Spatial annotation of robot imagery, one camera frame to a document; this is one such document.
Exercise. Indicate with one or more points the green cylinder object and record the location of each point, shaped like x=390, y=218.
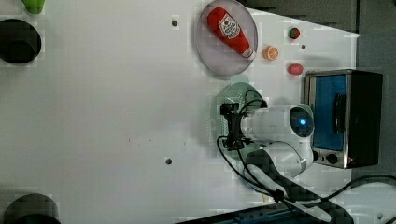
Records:
x=34, y=6

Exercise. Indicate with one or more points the black toaster oven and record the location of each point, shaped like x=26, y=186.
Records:
x=347, y=114

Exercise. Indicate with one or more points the black cylinder cup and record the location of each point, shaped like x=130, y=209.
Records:
x=32, y=208
x=20, y=42

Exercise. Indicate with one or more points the red ketchup bottle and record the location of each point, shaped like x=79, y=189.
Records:
x=227, y=29

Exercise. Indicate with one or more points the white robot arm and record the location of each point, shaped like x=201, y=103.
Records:
x=273, y=143

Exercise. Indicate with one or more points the orange slice toy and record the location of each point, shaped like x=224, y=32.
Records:
x=270, y=53

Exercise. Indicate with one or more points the mint green oval strainer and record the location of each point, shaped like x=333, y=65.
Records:
x=241, y=92

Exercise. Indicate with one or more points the grey round plate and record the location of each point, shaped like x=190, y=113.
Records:
x=215, y=54

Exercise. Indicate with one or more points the pink strawberry toy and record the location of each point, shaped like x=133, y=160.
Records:
x=295, y=69

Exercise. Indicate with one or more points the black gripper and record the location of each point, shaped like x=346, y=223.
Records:
x=234, y=138

